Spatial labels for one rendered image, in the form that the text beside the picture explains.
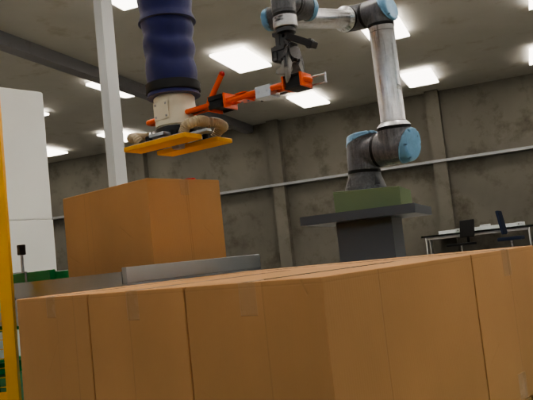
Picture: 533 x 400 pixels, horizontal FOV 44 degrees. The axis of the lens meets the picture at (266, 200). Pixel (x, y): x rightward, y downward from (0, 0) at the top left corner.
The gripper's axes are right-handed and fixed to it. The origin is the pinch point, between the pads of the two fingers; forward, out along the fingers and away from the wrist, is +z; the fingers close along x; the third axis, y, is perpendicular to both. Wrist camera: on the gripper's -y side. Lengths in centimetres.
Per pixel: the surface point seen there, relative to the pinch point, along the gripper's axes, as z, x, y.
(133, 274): 63, 32, 58
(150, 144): 13, 16, 61
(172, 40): -28, 8, 51
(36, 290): 66, 27, 125
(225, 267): 64, -13, 52
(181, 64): -18, 6, 50
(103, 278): 63, 34, 73
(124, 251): 54, 16, 80
